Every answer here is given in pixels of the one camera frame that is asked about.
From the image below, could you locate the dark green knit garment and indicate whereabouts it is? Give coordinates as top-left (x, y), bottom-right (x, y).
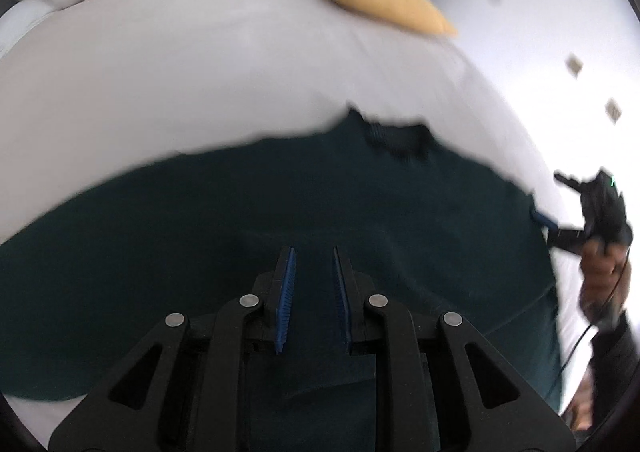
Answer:
top-left (1, 111), bottom-right (562, 451)

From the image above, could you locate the right forearm dark sleeve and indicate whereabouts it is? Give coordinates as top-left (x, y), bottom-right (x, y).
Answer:
top-left (563, 311), bottom-right (639, 440)

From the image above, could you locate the right hand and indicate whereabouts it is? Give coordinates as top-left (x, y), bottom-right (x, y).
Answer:
top-left (579, 238), bottom-right (631, 331)

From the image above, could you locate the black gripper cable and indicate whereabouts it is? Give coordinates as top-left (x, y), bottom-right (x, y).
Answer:
top-left (556, 246), bottom-right (633, 388)

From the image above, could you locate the lower wall socket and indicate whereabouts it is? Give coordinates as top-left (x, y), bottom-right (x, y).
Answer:
top-left (605, 100), bottom-right (622, 123)

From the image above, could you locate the wall socket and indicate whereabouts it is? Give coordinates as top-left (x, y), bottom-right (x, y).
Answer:
top-left (565, 54), bottom-right (584, 77)
top-left (605, 100), bottom-right (622, 123)

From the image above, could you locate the upper wall socket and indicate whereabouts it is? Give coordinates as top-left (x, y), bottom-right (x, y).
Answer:
top-left (565, 54), bottom-right (584, 77)

